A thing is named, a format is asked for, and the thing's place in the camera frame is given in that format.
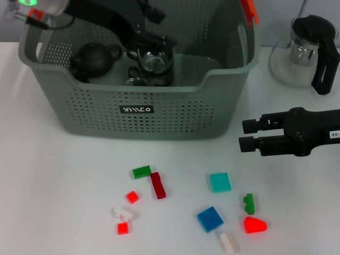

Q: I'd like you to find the teal square block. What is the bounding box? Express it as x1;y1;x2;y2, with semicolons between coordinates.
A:
209;172;232;193

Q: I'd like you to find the blue square block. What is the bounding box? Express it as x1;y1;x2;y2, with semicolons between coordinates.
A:
197;206;225;234

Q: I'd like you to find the grey perforated storage bin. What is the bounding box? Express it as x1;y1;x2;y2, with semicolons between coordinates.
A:
18;0;262;141

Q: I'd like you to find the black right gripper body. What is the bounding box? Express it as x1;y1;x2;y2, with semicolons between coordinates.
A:
283;107;340;157

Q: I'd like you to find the green stepped building block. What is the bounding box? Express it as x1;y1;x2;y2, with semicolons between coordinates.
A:
243;193;256;215

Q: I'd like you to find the black clay teapot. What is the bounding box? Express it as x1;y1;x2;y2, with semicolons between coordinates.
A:
70;41;124;78

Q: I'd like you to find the clear pinkish long block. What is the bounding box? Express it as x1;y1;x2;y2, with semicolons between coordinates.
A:
218;230;239;252

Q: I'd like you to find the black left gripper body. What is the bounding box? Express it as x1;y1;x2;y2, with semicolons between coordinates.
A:
63;0;146;47

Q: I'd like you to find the red rounded building block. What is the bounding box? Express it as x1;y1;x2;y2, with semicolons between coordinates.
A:
243;216;268;235

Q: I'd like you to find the green rectangular building block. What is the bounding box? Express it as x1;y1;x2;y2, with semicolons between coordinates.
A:
132;165;152;180

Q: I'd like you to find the small red sloped block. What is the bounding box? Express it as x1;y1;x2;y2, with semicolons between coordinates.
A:
125;190;140;205

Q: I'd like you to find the left arm cable with plug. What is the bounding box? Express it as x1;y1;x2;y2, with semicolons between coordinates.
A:
14;10;75;30

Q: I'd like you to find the steel infuser insert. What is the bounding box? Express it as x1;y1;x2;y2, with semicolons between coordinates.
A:
288;39;319;67

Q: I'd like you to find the dark red long block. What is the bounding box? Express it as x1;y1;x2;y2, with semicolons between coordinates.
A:
150;172;167;200

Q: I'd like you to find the small black clay cup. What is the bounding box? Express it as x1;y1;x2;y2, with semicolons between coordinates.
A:
72;70;91;83

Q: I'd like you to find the white long building block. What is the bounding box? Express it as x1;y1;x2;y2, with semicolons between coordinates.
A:
110;207;133;221

